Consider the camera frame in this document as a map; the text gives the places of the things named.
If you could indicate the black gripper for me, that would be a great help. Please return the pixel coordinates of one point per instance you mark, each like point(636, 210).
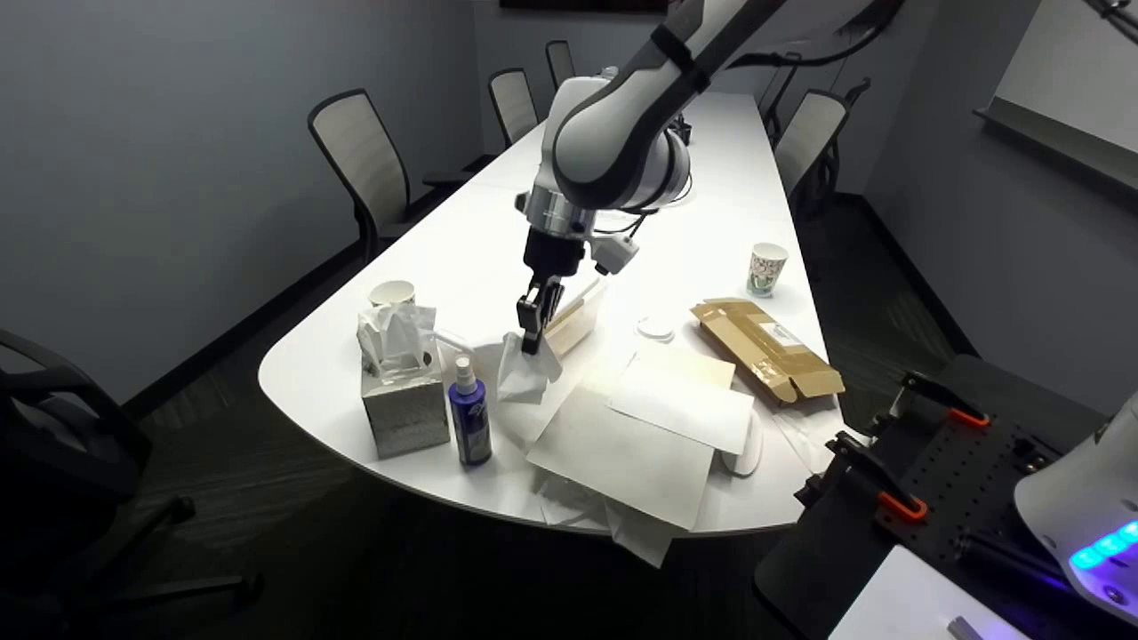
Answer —
point(553, 257)

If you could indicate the white tissue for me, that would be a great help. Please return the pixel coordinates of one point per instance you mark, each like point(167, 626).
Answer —
point(394, 339)
point(526, 378)

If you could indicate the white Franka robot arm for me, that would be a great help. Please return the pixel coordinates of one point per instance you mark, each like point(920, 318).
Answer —
point(616, 129)

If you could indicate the white lidded plastic container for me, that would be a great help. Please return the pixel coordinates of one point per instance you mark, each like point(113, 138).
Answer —
point(572, 325)

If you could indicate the white tissue in box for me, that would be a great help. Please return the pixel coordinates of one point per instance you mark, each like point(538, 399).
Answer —
point(394, 339)

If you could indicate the gray tissue box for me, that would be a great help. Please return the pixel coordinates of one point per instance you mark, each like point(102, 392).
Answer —
point(406, 414)

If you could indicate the cream paper sheet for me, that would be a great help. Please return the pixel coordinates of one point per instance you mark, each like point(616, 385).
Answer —
point(598, 378)

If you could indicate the small white round lid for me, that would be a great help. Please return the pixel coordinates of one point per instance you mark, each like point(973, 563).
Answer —
point(656, 330)

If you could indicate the blue spray bottle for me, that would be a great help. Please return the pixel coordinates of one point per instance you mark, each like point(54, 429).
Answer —
point(470, 414)

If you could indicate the white mug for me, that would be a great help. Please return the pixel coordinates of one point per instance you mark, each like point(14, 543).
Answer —
point(393, 293)

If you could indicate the large white paper sheet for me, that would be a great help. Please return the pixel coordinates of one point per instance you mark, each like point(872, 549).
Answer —
point(623, 462)

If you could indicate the gray mesh conference chair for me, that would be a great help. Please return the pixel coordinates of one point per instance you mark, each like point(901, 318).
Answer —
point(560, 63)
point(782, 89)
point(360, 146)
point(807, 138)
point(514, 104)

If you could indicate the white paper cup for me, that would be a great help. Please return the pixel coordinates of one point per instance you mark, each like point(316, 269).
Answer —
point(769, 271)

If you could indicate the flattened brown cardboard box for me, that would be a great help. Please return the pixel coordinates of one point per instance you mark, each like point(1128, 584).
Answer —
point(769, 351)

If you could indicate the white rounded object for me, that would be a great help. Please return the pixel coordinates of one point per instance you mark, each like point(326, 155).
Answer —
point(748, 456)

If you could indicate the white paper overhanging table edge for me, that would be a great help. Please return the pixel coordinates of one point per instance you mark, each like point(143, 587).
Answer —
point(643, 549)

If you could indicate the black orange spring clamp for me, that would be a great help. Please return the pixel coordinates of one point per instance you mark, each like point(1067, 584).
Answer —
point(872, 467)
point(920, 392)

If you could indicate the white flat panel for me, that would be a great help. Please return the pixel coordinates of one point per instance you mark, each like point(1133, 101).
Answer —
point(901, 599)

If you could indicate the black perforated board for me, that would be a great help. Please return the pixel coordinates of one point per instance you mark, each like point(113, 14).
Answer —
point(984, 475)

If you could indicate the black office chair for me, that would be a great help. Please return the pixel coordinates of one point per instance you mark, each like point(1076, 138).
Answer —
point(58, 450)

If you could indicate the white device with blue light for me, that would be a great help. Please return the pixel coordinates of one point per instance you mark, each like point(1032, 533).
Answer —
point(1089, 500)

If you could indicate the gray wrist camera box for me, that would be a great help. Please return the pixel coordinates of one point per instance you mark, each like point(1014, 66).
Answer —
point(616, 253)

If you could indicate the black wall screen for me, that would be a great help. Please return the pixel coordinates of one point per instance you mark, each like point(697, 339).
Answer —
point(571, 6)

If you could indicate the wall whiteboard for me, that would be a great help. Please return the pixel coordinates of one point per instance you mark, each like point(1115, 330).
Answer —
point(1078, 72)

